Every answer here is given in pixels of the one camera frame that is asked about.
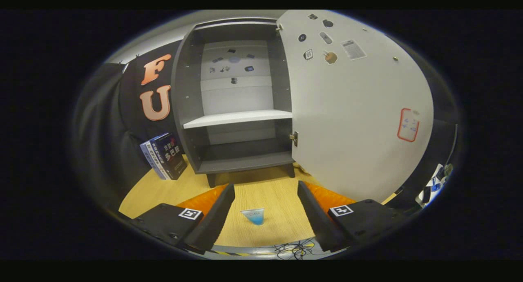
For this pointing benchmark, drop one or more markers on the white and blue clutter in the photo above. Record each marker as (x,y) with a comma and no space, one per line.
(433,188)

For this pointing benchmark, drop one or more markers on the white cabinet door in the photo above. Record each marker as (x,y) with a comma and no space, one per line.
(347,130)

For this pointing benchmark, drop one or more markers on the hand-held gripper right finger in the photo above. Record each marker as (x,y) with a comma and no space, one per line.
(316,216)

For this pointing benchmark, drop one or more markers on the black backdrop cloth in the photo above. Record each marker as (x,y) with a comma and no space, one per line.
(102,122)

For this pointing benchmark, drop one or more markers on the dark grey cabinet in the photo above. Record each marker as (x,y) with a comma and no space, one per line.
(188,90)

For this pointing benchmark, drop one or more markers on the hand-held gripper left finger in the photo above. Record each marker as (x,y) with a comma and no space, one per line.
(216,218)

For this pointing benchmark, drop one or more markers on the thin white spine book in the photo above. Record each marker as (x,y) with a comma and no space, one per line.
(158,167)

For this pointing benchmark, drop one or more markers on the yellow black floor tape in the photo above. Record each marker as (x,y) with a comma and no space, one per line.
(229,253)

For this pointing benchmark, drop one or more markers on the blue and white book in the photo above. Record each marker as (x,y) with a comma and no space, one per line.
(148,157)

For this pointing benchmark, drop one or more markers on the white and blue tube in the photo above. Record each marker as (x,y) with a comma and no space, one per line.
(255,217)

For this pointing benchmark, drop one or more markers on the dark cover book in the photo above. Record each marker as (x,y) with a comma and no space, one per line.
(171,157)

